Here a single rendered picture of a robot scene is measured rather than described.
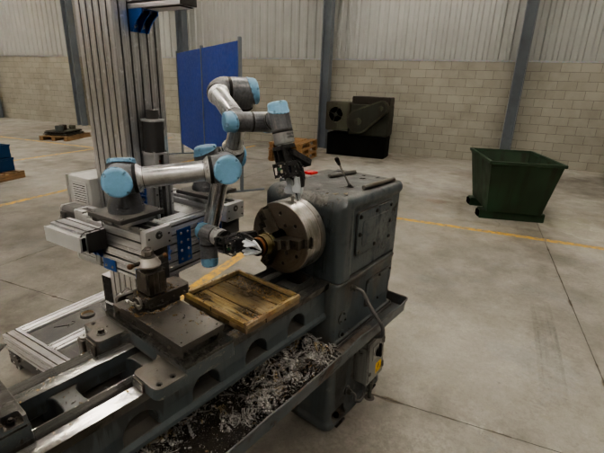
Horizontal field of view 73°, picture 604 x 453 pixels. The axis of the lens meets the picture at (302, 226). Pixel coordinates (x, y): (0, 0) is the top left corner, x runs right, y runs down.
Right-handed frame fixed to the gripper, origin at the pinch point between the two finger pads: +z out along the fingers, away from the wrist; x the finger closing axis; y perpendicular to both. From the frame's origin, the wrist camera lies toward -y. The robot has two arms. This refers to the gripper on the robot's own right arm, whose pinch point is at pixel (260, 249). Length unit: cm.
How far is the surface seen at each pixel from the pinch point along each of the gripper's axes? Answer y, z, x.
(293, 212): -15.1, 3.9, 12.8
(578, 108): -1063, -23, 32
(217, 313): 22.2, -0.5, -19.1
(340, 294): -34.6, 16.5, -27.7
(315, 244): -20.3, 12.1, -0.5
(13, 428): 90, 8, -16
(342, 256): -32.9, 17.6, -8.1
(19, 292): 19, -262, -108
